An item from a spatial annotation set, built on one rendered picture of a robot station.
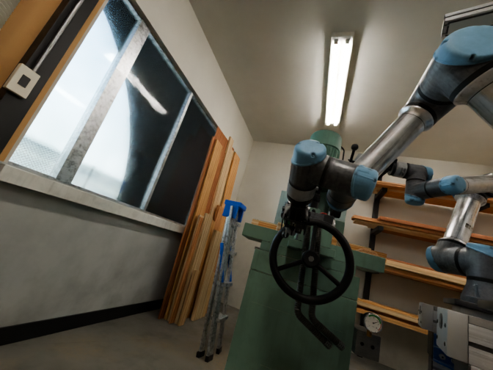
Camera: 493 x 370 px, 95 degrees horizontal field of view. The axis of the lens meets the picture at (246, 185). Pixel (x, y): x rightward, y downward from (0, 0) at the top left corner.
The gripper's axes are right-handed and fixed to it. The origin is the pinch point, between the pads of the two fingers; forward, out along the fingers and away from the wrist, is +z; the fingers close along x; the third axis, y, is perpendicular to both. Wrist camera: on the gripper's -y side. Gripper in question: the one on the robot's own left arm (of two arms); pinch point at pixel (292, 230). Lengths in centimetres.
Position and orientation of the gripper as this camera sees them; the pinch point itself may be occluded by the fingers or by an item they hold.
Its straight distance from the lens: 80.7
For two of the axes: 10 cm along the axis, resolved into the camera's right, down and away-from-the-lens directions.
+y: -2.9, 6.4, -7.1
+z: 0.1, 7.4, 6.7
